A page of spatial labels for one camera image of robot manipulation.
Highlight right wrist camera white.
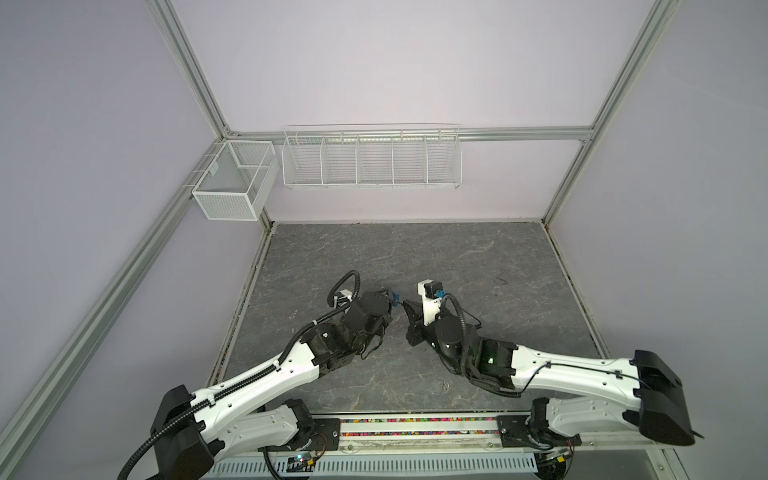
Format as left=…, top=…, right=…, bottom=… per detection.
left=417, top=279, right=444, bottom=326

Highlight aluminium frame rails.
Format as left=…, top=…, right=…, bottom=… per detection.
left=0, top=0, right=682, bottom=457

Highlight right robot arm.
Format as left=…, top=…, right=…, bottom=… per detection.
left=403, top=297, right=700, bottom=446

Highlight white mesh box basket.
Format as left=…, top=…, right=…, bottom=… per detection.
left=193, top=140, right=279, bottom=222

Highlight white vented cable duct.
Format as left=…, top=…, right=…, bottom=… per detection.
left=209, top=452, right=538, bottom=480

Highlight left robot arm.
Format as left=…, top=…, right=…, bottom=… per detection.
left=118, top=270, right=398, bottom=479

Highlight white wire shelf basket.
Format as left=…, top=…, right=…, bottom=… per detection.
left=282, top=126, right=463, bottom=189

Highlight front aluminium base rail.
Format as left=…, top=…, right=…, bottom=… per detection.
left=173, top=409, right=673, bottom=460

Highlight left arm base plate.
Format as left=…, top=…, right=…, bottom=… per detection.
left=267, top=417, right=341, bottom=452

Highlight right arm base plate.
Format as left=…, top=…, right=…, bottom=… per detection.
left=496, top=414, right=582, bottom=451

